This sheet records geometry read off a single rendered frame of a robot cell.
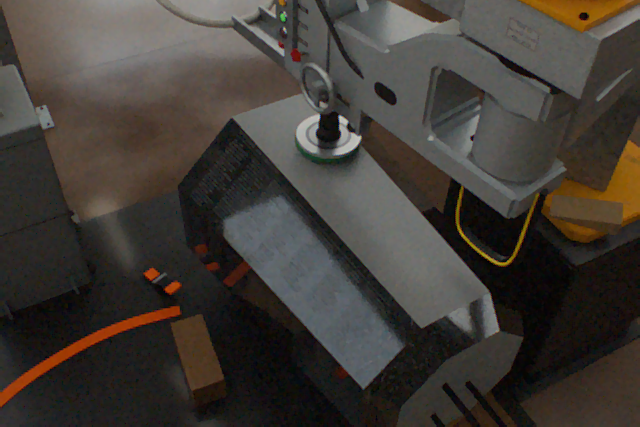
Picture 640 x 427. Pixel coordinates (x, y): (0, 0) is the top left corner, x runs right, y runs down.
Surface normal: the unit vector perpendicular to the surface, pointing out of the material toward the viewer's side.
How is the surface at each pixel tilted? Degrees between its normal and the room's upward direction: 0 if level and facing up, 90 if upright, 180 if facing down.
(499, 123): 90
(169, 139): 0
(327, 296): 45
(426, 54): 90
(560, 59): 90
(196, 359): 0
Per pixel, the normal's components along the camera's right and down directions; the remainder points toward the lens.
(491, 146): -0.73, 0.46
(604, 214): -0.15, -0.76
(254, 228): -0.57, -0.25
